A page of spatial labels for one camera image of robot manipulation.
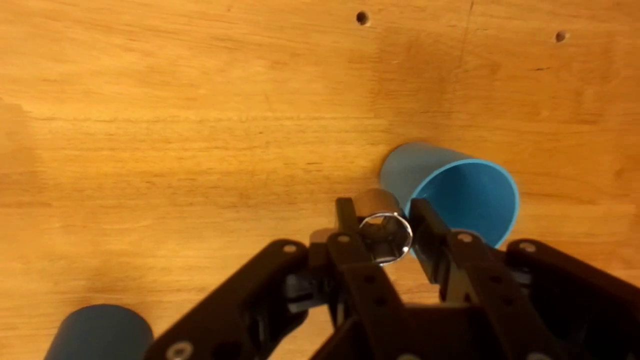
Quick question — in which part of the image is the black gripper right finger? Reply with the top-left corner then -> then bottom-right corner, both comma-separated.
406,195 -> 558,360

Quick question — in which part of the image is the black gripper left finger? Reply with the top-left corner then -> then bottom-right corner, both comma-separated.
311,195 -> 413,360

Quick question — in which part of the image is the silver metal socket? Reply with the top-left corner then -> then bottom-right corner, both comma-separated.
355,187 -> 417,267

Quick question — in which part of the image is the light blue plastic cup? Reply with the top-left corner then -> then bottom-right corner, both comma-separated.
379,140 -> 523,250

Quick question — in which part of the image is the dark blue cylinder cup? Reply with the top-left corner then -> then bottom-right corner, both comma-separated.
43,301 -> 156,360

